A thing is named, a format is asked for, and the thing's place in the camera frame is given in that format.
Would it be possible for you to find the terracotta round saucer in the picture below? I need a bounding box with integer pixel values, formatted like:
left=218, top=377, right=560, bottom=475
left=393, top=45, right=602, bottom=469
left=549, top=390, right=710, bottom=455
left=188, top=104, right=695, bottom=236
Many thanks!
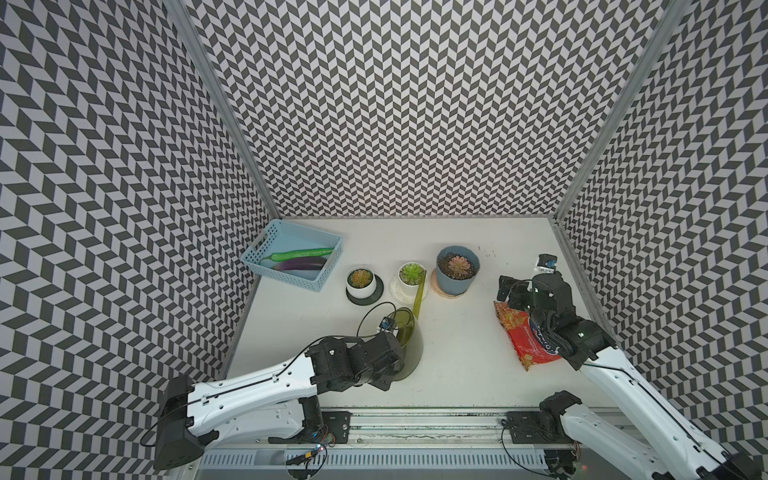
left=430, top=270, right=456, bottom=299

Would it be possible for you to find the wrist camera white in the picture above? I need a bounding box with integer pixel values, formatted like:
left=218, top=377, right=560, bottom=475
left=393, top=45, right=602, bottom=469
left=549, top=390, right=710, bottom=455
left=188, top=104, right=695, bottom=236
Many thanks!
left=378, top=317, right=398, bottom=334
left=534, top=253, right=558, bottom=275

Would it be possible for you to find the purple toy eggplant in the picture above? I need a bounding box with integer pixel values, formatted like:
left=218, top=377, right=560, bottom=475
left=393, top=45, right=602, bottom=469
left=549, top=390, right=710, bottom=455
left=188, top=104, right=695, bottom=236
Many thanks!
left=272, top=256, right=327, bottom=272

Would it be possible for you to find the aluminium front rail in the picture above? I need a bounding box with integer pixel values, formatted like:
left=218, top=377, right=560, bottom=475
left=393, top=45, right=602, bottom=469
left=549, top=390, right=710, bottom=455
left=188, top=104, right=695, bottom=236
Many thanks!
left=173, top=407, right=697, bottom=480

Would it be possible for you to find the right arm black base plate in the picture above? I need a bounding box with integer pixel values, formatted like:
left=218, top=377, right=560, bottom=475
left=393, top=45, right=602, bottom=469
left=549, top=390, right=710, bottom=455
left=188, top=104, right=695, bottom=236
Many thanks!
left=504, top=411, right=573, bottom=445

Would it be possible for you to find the green transparent watering can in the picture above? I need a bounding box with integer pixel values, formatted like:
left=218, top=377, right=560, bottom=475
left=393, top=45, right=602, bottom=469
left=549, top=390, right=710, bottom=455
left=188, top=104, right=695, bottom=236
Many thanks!
left=392, top=272, right=427, bottom=381

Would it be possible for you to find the yellow succulent white pot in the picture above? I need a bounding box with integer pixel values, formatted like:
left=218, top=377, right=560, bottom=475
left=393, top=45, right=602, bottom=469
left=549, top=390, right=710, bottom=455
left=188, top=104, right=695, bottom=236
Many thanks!
left=346, top=267, right=377, bottom=300

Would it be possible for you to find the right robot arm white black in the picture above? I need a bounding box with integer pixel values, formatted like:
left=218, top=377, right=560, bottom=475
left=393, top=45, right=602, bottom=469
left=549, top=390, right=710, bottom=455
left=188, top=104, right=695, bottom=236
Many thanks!
left=497, top=272, right=763, bottom=479

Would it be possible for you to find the black round saucer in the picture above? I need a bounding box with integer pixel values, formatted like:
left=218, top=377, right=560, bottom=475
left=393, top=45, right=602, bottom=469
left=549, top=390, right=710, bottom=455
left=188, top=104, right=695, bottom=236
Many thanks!
left=345, top=275, right=384, bottom=306

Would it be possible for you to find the red cookie snack bag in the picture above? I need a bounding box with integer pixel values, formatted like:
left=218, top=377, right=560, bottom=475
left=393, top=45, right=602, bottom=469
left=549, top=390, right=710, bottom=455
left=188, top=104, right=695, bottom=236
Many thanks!
left=494, top=301, right=561, bottom=371

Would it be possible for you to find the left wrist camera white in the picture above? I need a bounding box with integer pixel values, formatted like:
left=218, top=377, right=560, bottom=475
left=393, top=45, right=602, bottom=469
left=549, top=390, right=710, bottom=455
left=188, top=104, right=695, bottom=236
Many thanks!
left=378, top=317, right=398, bottom=334

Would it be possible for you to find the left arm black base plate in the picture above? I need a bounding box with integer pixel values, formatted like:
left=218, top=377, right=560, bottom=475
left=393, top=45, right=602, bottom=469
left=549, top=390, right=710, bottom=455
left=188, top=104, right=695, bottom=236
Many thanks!
left=268, top=411, right=352, bottom=445

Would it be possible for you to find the green toy chili pepper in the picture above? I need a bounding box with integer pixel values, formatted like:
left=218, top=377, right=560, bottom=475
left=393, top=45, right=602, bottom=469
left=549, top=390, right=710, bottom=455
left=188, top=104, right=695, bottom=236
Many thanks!
left=262, top=248, right=334, bottom=263

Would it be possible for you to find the pink succulent blue pot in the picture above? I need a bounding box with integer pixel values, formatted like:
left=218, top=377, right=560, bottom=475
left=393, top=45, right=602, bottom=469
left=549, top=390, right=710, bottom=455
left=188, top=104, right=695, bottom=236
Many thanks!
left=436, top=245, right=480, bottom=297

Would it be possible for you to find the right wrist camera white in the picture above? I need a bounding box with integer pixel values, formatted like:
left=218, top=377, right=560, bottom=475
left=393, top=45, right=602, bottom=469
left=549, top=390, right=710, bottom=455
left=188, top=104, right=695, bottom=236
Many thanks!
left=534, top=253, right=558, bottom=275

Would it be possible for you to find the light blue plastic basket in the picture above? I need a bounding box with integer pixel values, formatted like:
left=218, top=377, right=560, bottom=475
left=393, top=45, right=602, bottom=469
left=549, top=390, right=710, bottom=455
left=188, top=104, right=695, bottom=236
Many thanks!
left=241, top=220, right=343, bottom=292

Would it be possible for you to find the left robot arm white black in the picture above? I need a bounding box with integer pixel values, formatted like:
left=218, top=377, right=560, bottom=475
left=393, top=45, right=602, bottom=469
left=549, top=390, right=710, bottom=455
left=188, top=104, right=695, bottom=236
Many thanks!
left=141, top=331, right=404, bottom=471

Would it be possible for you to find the green succulent white pot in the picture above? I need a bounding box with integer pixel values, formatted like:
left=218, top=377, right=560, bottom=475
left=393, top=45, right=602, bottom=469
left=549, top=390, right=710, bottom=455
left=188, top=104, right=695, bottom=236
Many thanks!
left=397, top=262, right=427, bottom=296

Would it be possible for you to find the white round saucer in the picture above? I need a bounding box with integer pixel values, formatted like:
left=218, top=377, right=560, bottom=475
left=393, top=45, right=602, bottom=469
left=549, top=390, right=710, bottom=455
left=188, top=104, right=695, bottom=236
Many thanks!
left=389, top=273, right=430, bottom=306

